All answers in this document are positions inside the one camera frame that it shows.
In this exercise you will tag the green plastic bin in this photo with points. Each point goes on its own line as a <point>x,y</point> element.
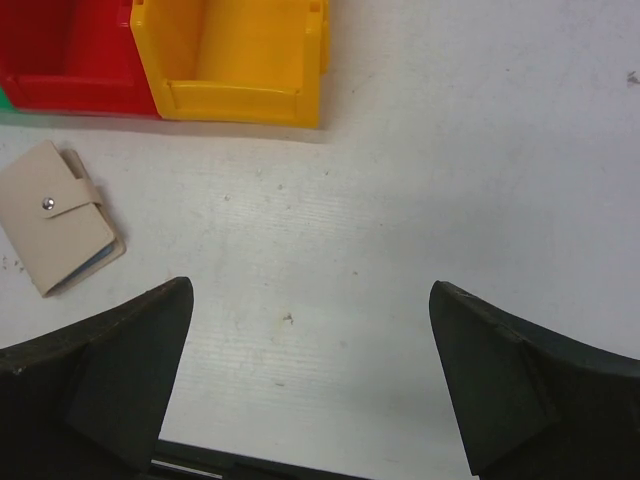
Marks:
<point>5,104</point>

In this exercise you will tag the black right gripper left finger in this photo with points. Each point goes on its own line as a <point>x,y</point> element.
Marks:
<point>88,401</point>

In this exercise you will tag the yellow plastic bin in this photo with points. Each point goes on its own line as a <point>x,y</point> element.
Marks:
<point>234,61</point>

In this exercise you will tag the beige leather card holder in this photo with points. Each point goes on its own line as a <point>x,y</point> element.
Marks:
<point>56,219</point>

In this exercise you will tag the red plastic bin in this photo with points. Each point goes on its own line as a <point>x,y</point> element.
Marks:
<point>76,57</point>

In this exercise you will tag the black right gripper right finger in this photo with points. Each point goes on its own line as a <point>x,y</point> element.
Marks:
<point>531,403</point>

